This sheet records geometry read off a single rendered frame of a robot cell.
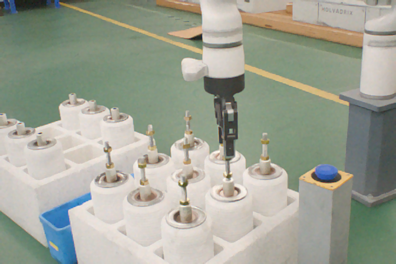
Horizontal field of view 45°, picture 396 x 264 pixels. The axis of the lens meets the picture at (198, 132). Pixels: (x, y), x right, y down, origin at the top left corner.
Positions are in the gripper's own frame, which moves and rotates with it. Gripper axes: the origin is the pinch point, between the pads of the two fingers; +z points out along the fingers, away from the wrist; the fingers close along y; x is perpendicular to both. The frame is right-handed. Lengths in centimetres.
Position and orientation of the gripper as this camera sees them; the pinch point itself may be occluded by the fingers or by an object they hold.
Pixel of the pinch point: (226, 143)
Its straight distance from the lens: 91.2
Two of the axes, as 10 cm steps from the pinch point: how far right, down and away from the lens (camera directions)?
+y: -1.0, -3.7, 9.2
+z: 0.6, 9.2, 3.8
